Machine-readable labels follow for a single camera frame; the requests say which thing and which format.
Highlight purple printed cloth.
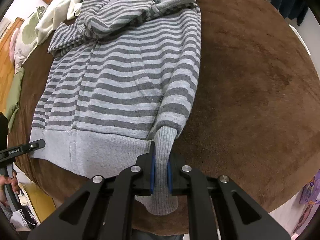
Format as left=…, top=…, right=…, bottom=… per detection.
left=292, top=171, right=320, bottom=235

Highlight person's left hand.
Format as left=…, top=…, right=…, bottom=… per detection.
left=0, top=170, right=20, bottom=205

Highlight brown fleece blanket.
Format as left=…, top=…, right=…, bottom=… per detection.
left=7, top=0, right=320, bottom=237

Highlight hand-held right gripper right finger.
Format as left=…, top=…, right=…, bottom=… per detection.
left=166, top=154, right=292, bottom=240

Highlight wooden headboard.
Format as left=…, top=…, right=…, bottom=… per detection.
left=0, top=17, right=25, bottom=100

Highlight white fleece robe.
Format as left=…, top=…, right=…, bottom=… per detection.
left=35, top=0, right=84, bottom=44

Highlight white foam box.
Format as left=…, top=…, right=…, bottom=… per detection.
left=287, top=24, right=312, bottom=55

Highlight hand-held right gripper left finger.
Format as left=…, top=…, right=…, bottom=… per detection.
left=27, top=141, right=157, bottom=240

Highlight grey striped hoodie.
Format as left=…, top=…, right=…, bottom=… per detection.
left=29, top=0, right=202, bottom=217

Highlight pink pillow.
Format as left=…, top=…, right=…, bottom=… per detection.
left=9, top=27, right=20, bottom=60

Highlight yellow box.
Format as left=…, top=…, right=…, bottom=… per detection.
left=24, top=184, right=55, bottom=222

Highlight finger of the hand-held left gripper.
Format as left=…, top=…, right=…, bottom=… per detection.
left=7, top=140, right=46, bottom=157

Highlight bear print pillow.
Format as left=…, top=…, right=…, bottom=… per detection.
left=14, top=6, right=47, bottom=74

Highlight dark navy hanging jacket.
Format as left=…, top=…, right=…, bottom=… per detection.
left=270, top=0, right=310, bottom=27

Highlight folded green cloth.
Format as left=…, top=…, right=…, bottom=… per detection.
left=5, top=66, right=25, bottom=132

